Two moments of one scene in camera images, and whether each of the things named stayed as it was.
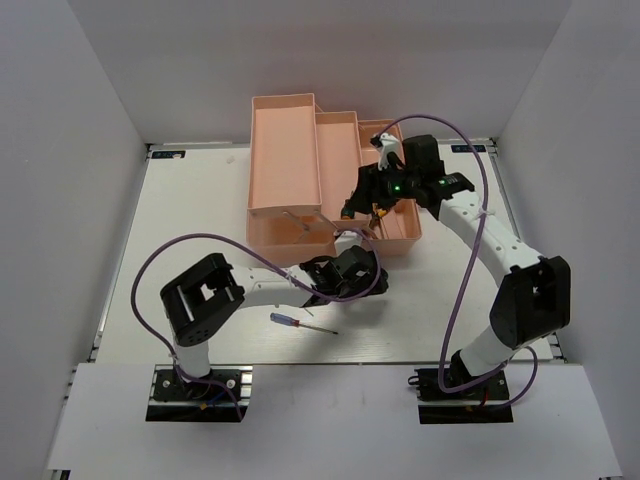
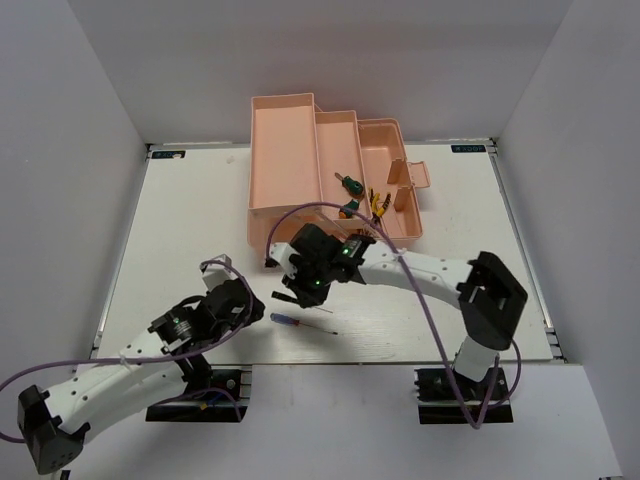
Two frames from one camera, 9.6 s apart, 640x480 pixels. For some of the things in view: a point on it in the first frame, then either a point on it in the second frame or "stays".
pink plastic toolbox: (302, 166) stays
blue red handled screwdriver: (293, 321) stays
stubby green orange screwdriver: (347, 212) stays
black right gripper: (370, 189) → (294, 282)
